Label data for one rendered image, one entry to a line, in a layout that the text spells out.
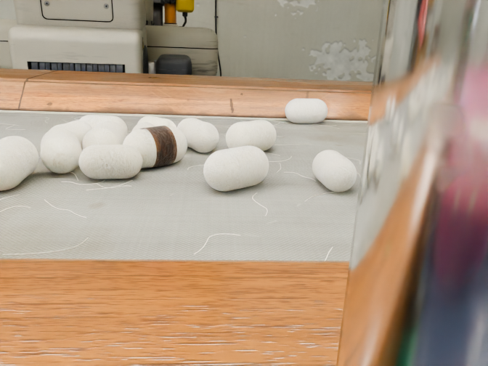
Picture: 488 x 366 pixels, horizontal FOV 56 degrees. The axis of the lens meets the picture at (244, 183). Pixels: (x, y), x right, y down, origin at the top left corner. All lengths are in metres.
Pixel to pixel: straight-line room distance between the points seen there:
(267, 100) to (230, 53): 1.90
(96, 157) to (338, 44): 2.23
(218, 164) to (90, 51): 0.67
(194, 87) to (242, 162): 0.22
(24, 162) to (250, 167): 0.10
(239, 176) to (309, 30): 2.18
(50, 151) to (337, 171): 0.14
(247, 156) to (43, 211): 0.09
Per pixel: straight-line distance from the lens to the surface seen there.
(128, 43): 0.85
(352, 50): 2.45
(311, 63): 2.39
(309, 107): 0.39
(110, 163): 0.23
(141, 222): 0.19
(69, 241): 0.18
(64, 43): 0.87
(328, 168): 0.23
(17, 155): 0.23
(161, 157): 0.25
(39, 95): 0.44
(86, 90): 0.43
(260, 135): 0.28
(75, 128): 0.29
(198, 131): 0.28
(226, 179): 0.21
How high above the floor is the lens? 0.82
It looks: 19 degrees down
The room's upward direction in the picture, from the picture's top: 3 degrees clockwise
